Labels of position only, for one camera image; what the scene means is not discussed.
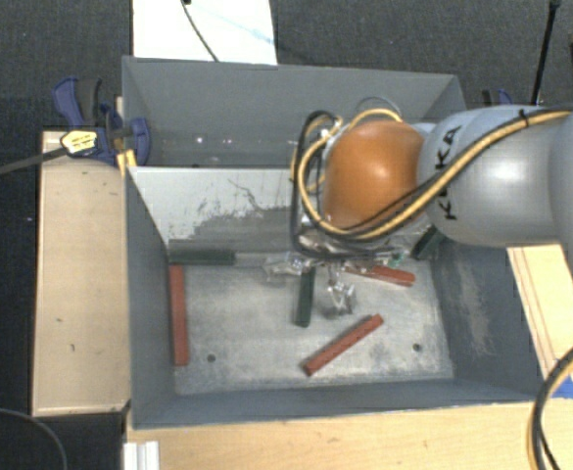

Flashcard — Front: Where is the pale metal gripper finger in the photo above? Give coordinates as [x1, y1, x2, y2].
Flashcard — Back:
[324, 265, 357, 316]
[263, 255, 313, 284]

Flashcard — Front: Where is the dark green flat block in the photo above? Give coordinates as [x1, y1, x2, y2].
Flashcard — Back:
[409, 226, 443, 259]
[167, 246, 238, 267]
[293, 266, 317, 329]

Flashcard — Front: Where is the red-brown flat block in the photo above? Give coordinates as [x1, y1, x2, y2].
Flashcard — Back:
[301, 313, 385, 378]
[348, 263, 417, 288]
[168, 264, 191, 367]

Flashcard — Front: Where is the grey metal bin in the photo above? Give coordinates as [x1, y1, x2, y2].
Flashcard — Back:
[120, 55, 546, 430]

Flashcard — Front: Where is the pale wood board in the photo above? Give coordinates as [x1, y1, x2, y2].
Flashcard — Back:
[31, 130, 132, 417]

